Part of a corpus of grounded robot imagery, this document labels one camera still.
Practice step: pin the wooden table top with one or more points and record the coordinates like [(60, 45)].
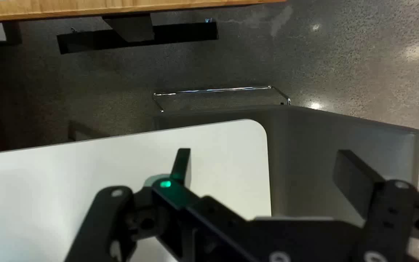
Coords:
[(98, 9)]

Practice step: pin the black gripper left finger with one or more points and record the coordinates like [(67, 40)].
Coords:
[(108, 223)]

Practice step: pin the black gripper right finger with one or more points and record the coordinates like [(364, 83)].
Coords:
[(389, 219)]

